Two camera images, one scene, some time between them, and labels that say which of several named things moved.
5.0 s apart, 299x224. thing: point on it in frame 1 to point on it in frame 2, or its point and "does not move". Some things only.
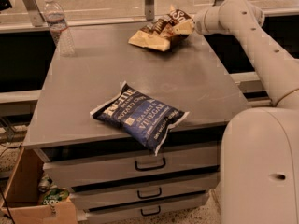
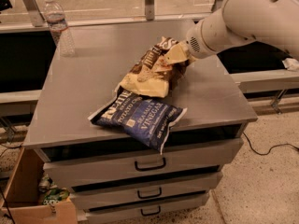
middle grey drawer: (151, 190) does not move
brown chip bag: (160, 34) to (152, 76)
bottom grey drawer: (146, 210) does not move
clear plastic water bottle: (58, 26) does not move
